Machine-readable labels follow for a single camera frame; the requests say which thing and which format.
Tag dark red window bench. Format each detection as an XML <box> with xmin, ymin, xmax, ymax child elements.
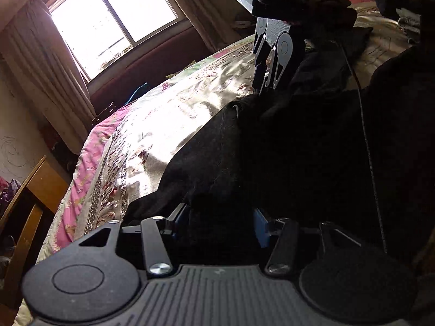
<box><xmin>90</xmin><ymin>27</ymin><xmax>211</xmax><ymax>113</ymax></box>

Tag beige right curtain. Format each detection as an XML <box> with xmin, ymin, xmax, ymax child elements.
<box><xmin>175</xmin><ymin>0</ymin><xmax>241</xmax><ymax>52</ymax></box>

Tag black pants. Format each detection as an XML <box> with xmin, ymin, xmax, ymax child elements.
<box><xmin>123</xmin><ymin>40</ymin><xmax>434</xmax><ymax>265</ymax></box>

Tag floral satin bedspread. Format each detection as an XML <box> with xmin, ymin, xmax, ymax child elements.
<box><xmin>13</xmin><ymin>1</ymin><xmax>422</xmax><ymax>326</ymax></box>

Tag bright window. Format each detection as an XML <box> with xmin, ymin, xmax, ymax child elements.
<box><xmin>49</xmin><ymin>0</ymin><xmax>185</xmax><ymax>81</ymax></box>

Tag pile of clothes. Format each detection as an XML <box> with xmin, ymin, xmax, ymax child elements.
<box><xmin>350</xmin><ymin>0</ymin><xmax>434</xmax><ymax>45</ymax></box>

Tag wooden cabinet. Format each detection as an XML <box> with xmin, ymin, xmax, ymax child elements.
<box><xmin>1</xmin><ymin>158</ymin><xmax>68</xmax><ymax>325</ymax></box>

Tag beige left curtain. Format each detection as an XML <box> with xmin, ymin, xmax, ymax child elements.
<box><xmin>1</xmin><ymin>0</ymin><xmax>96</xmax><ymax>155</ymax></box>

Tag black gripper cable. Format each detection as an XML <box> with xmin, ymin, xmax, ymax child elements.
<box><xmin>280</xmin><ymin>0</ymin><xmax>389</xmax><ymax>255</ymax></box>

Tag beige curtain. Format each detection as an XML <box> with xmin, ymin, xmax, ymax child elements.
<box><xmin>1</xmin><ymin>0</ymin><xmax>96</xmax><ymax>155</ymax></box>
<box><xmin>175</xmin><ymin>0</ymin><xmax>241</xmax><ymax>52</ymax></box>

